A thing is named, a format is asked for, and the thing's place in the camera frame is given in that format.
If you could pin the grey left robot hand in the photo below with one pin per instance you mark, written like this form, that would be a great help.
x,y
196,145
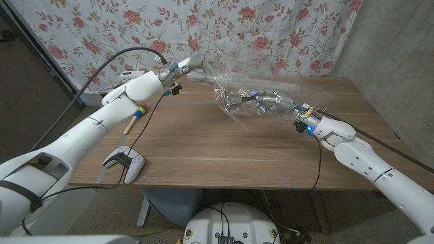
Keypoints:
x,y
193,66

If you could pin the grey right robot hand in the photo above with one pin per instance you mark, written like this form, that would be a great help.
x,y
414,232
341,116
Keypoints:
x,y
285,106

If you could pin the clear cling film roll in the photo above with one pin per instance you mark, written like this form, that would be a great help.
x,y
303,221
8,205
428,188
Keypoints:
x,y
230,83

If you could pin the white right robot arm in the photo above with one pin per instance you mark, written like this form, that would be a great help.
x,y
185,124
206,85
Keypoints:
x,y
373,162

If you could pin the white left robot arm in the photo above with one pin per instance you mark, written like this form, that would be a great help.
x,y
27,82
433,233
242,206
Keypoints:
x,y
84,135

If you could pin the colourful striped wooden maraca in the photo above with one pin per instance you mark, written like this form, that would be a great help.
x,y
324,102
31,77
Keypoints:
x,y
140,109

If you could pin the white and black gamepad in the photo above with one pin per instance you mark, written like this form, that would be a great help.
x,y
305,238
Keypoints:
x,y
130,162

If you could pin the white power strip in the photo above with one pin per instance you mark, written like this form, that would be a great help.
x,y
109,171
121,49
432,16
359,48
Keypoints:
x,y
130,74

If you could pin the floral rose backdrop cloth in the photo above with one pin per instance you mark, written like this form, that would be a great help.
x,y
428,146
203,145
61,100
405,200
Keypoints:
x,y
254,34

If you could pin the grey flat strip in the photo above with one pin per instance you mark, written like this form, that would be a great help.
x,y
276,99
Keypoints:
x,y
118,144

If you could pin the grey table leg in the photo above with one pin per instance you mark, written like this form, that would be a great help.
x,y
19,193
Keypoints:
x,y
320,213

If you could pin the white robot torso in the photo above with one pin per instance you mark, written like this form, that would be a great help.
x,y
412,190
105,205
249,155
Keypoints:
x,y
237,223

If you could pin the black power adapter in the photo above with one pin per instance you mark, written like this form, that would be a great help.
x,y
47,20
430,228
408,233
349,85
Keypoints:
x,y
300,238

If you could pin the grey stool with white leg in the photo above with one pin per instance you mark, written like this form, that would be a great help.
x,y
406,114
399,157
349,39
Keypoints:
x,y
173,203

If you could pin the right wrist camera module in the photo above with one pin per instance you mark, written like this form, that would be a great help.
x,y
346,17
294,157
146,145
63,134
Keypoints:
x,y
302,127

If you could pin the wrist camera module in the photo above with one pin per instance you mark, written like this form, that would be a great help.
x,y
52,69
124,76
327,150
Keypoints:
x,y
302,127
174,89

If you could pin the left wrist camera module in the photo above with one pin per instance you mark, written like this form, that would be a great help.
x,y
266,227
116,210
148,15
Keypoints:
x,y
174,89

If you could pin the black door frame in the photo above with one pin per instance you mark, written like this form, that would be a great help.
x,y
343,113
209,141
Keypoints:
x,y
44,57

